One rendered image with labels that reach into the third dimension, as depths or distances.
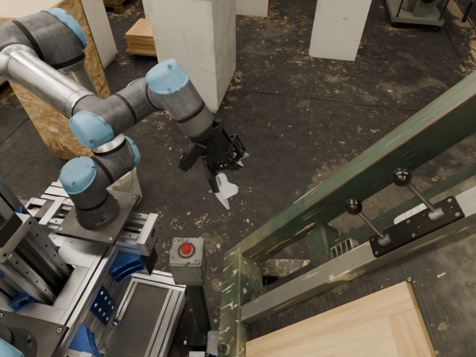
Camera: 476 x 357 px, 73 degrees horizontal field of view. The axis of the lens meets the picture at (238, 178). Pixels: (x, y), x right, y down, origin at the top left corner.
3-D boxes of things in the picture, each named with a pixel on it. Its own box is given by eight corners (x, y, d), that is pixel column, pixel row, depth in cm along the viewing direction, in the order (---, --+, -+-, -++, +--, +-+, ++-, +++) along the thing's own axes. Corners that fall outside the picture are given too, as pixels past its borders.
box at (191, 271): (179, 259, 137) (173, 236, 123) (207, 260, 136) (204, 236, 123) (175, 286, 128) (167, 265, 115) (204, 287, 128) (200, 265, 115)
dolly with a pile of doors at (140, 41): (145, 40, 448) (140, 17, 426) (180, 43, 441) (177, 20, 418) (126, 61, 408) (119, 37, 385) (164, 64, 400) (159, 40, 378)
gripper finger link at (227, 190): (239, 210, 74) (230, 171, 73) (218, 212, 77) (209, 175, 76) (246, 206, 76) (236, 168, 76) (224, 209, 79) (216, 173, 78)
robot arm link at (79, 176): (64, 197, 110) (47, 170, 100) (97, 175, 117) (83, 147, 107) (85, 214, 105) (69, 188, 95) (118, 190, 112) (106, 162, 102)
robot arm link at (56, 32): (97, 180, 116) (1, 20, 82) (129, 158, 124) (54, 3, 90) (115, 190, 109) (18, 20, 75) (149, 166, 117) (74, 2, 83)
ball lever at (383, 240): (382, 241, 73) (342, 200, 73) (397, 234, 71) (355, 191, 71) (381, 252, 70) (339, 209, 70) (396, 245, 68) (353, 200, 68)
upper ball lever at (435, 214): (431, 217, 66) (387, 171, 66) (450, 208, 64) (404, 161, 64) (433, 227, 63) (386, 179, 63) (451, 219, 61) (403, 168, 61)
